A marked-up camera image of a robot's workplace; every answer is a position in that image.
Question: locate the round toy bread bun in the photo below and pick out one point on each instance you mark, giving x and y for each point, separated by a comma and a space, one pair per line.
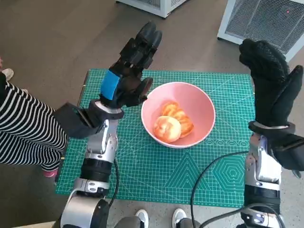
167, 129

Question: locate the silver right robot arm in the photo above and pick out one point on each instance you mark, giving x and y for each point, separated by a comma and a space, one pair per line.
261, 166

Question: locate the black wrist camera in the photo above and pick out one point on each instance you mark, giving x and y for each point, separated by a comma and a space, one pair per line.
71, 121
292, 154

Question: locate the pink shoe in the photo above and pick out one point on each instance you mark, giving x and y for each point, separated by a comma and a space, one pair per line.
50, 174

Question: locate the beige shoe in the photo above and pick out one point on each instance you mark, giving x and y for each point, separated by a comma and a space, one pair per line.
25, 91
8, 73

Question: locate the small white mesh cabinet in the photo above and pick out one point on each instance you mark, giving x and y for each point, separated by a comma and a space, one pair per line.
154, 6

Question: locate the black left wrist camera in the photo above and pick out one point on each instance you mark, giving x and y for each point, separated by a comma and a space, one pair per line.
71, 121

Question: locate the large white mesh cabinet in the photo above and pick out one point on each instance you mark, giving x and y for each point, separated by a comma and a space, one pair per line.
259, 21

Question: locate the beige box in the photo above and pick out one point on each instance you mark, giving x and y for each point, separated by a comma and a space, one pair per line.
28, 225

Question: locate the person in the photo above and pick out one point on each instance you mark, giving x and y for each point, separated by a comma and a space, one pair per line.
23, 128

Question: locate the pink bowl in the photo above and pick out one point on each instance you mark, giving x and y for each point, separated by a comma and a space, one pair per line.
202, 107

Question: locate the long braided toy bread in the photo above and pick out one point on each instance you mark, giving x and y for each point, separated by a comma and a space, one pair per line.
180, 116

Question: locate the white shoe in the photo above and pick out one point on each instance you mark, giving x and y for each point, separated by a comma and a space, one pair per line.
141, 217
178, 217

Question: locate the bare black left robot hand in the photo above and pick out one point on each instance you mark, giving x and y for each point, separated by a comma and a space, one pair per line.
128, 88

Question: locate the dark grey leg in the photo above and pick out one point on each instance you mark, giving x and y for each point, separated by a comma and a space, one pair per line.
187, 224
127, 223

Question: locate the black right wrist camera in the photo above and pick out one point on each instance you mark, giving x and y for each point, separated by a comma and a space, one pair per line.
292, 154

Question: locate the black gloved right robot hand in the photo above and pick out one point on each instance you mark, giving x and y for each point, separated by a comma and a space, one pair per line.
270, 95

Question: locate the green cutting mat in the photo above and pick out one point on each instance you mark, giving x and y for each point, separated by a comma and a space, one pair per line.
147, 171

